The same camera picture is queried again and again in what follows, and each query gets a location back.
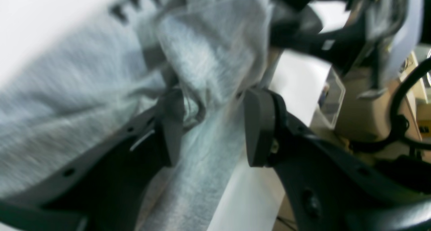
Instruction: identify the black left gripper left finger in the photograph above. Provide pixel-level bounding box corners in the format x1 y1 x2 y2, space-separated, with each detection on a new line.
0 90 185 231

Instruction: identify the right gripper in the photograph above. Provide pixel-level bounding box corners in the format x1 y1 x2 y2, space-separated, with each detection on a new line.
269 0 425 90

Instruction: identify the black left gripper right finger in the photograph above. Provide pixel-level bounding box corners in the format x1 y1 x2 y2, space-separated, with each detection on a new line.
243 89 430 231

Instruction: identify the grey T-shirt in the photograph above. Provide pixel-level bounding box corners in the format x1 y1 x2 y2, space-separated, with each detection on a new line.
1 0 273 231

